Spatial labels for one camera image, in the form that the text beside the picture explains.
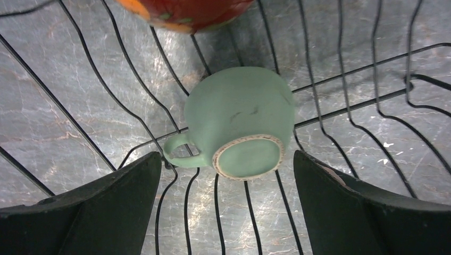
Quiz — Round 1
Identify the small green teacup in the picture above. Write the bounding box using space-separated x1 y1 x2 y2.
163 66 295 180

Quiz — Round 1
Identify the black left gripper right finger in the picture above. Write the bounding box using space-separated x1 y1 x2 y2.
293 150 450 254

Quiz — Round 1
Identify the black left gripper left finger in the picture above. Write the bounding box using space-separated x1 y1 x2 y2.
1 152 162 254

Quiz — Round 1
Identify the red floral mug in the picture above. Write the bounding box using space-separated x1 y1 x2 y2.
117 0 253 35

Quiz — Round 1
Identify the black wire dish rack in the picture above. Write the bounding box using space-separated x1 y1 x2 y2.
0 0 451 255

